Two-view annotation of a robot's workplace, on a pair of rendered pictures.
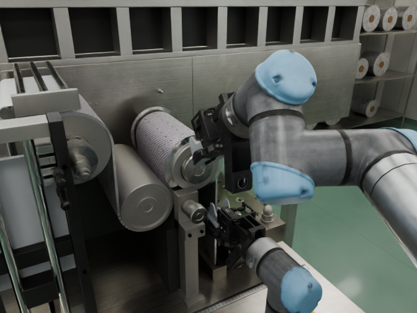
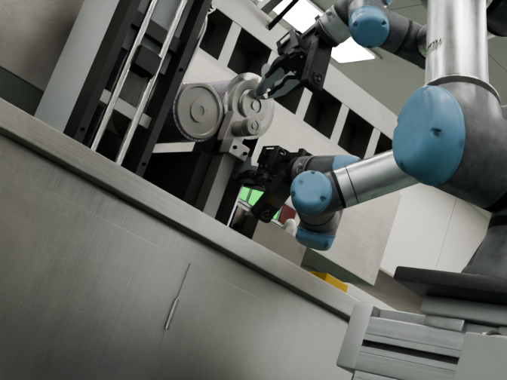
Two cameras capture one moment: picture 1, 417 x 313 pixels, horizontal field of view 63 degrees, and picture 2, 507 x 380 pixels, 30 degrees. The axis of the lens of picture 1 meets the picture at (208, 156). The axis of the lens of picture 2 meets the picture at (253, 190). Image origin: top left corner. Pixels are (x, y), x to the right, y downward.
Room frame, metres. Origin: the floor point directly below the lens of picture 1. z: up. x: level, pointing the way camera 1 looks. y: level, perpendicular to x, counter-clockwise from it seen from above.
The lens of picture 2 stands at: (-1.25, 0.28, 0.52)
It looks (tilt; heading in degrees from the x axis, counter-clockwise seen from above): 15 degrees up; 351
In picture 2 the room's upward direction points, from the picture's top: 20 degrees clockwise
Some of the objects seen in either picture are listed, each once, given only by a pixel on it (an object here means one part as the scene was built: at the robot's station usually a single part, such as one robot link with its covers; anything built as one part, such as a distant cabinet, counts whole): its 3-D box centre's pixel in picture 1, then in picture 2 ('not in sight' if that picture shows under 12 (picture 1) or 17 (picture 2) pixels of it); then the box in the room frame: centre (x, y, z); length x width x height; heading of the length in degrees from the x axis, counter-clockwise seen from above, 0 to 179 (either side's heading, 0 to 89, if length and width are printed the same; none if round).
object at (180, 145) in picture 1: (194, 165); (249, 105); (0.71, 0.03, 1.25); 0.15 x 0.01 x 0.15; 119
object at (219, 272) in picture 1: (196, 243); not in sight; (0.84, 0.04, 0.92); 0.28 x 0.04 x 0.04; 29
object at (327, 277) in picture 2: not in sight; (324, 283); (0.58, -0.22, 0.91); 0.07 x 0.07 x 0.02; 29
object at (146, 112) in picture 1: (156, 131); not in sight; (0.93, 0.15, 1.25); 0.15 x 0.01 x 0.15; 119
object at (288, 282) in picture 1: (288, 282); (336, 175); (0.49, -0.15, 1.11); 0.11 x 0.08 x 0.09; 29
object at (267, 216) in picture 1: (267, 212); (289, 228); (0.81, -0.17, 1.05); 0.04 x 0.04 x 0.04
